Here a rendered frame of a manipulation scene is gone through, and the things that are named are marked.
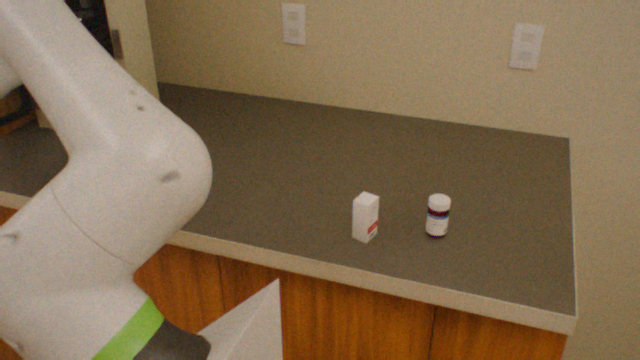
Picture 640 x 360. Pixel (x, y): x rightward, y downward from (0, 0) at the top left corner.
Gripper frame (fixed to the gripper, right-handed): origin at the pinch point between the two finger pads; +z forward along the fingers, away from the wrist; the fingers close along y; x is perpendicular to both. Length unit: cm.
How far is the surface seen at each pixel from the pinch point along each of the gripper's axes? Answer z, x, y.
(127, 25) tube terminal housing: -5.7, -4.3, -15.3
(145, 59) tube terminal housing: -0.9, 5.5, -15.3
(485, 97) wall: 35, 19, -96
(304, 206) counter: -22, 26, -65
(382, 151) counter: 8, 26, -75
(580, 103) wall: 35, 17, -120
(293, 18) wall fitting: 34, 2, -41
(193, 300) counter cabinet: -35, 47, -44
